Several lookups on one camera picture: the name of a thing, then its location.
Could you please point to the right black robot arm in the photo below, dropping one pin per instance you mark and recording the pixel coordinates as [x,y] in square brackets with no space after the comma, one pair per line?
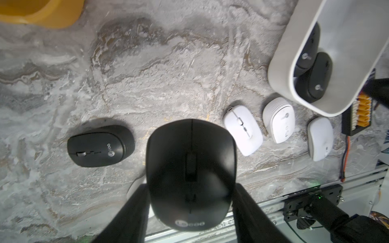
[342,227]

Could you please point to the yellow plastic bin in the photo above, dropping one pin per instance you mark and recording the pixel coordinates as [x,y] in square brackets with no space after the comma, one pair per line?
[54,14]

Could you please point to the black orange connector board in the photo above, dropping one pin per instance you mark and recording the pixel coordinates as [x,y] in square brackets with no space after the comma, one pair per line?
[358,116]

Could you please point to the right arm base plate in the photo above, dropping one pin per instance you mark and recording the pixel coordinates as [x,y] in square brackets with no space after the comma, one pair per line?
[296,204]

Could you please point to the black mouse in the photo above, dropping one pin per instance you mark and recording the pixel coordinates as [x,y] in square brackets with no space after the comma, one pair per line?
[312,85]
[309,52]
[191,168]
[101,147]

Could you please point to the white mouse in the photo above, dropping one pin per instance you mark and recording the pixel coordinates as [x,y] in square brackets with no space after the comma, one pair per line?
[279,119]
[243,127]
[320,138]

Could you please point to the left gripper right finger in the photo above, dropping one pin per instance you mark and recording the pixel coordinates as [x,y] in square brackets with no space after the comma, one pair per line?
[251,223]

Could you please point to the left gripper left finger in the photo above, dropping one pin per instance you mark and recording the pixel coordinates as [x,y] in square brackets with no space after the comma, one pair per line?
[130,223]

